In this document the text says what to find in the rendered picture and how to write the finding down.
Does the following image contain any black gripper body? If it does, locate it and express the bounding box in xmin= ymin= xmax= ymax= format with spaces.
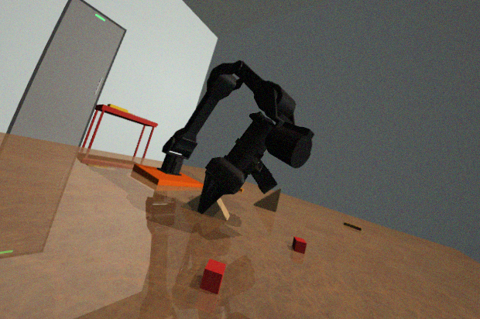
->
xmin=205 ymin=135 xmax=264 ymax=193

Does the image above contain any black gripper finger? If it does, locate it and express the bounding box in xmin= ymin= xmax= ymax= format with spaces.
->
xmin=197 ymin=170 xmax=236 ymax=214

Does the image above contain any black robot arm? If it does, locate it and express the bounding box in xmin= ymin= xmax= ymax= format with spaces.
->
xmin=157 ymin=60 xmax=314 ymax=194

